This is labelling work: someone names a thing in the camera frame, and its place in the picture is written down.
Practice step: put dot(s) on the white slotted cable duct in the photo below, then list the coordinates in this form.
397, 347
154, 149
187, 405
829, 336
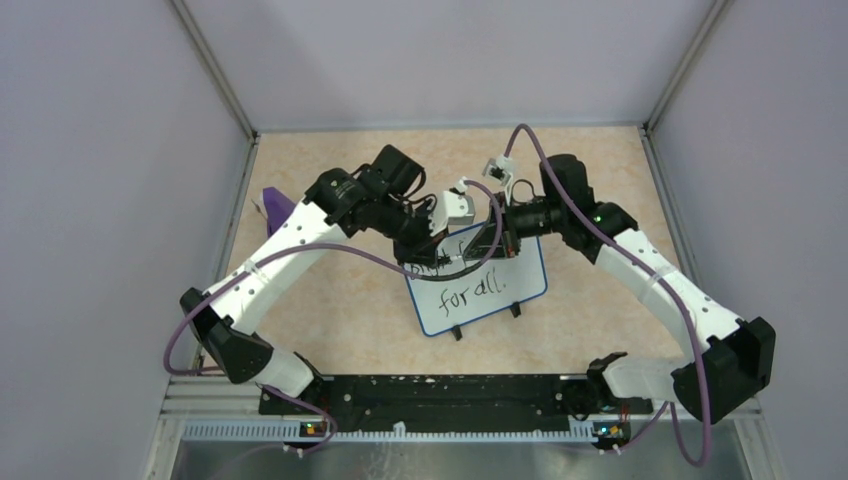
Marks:
285, 431

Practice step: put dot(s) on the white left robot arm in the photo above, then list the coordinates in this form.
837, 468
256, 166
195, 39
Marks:
224, 318

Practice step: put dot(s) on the purple whiteboard eraser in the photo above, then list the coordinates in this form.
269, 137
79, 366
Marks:
277, 208

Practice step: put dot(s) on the aluminium frame rail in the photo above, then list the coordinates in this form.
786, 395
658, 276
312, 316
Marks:
629, 446

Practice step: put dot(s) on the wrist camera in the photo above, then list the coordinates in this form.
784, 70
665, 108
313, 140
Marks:
502, 170
451, 209

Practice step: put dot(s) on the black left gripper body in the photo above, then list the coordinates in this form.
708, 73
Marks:
413, 234

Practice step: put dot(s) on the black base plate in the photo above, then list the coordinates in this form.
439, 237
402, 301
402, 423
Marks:
464, 403

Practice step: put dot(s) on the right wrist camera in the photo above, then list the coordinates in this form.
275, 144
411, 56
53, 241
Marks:
502, 170

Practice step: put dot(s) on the blue framed whiteboard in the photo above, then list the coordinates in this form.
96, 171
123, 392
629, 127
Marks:
500, 285

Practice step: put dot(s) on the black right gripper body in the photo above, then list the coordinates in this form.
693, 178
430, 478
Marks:
515, 228

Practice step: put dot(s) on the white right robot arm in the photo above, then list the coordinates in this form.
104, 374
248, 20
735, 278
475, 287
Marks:
726, 359

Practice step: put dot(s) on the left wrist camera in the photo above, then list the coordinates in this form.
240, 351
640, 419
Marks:
451, 209

